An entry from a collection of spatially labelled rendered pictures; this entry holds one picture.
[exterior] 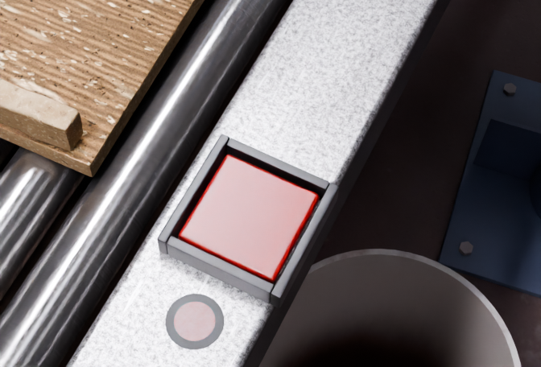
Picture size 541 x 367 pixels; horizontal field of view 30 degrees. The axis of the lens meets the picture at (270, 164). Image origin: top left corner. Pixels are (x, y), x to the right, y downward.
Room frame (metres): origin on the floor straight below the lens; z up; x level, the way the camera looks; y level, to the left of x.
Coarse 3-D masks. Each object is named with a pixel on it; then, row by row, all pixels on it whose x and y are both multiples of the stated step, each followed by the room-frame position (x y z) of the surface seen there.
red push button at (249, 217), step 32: (224, 160) 0.28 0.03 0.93; (224, 192) 0.26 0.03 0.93; (256, 192) 0.26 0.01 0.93; (288, 192) 0.26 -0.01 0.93; (192, 224) 0.24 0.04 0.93; (224, 224) 0.24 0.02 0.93; (256, 224) 0.24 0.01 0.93; (288, 224) 0.24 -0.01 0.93; (224, 256) 0.22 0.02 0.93; (256, 256) 0.22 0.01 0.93; (288, 256) 0.22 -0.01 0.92
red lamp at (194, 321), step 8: (184, 304) 0.20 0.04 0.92; (192, 304) 0.20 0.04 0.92; (200, 304) 0.20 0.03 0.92; (176, 312) 0.19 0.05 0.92; (184, 312) 0.19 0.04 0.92; (192, 312) 0.19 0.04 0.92; (200, 312) 0.19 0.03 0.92; (208, 312) 0.19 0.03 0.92; (176, 320) 0.19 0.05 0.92; (184, 320) 0.19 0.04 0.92; (192, 320) 0.19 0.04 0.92; (200, 320) 0.19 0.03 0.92; (208, 320) 0.19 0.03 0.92; (176, 328) 0.18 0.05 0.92; (184, 328) 0.18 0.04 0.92; (192, 328) 0.18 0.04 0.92; (200, 328) 0.18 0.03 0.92; (208, 328) 0.18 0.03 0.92; (184, 336) 0.18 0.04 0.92; (192, 336) 0.18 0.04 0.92; (200, 336) 0.18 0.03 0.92
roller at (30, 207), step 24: (24, 168) 0.28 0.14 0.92; (48, 168) 0.28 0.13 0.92; (0, 192) 0.26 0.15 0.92; (24, 192) 0.26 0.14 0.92; (48, 192) 0.26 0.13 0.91; (72, 192) 0.27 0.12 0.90; (0, 216) 0.24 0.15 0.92; (24, 216) 0.25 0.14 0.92; (48, 216) 0.25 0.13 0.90; (0, 240) 0.23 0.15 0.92; (24, 240) 0.23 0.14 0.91; (0, 264) 0.22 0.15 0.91; (24, 264) 0.23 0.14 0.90; (0, 288) 0.21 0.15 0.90
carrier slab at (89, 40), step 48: (0, 0) 0.38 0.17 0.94; (48, 0) 0.38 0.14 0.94; (96, 0) 0.39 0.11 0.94; (144, 0) 0.39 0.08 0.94; (192, 0) 0.39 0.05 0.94; (0, 48) 0.35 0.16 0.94; (48, 48) 0.35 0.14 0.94; (96, 48) 0.35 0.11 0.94; (144, 48) 0.35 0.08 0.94; (48, 96) 0.32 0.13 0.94; (96, 96) 0.32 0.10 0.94; (48, 144) 0.28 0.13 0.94; (96, 144) 0.28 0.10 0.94
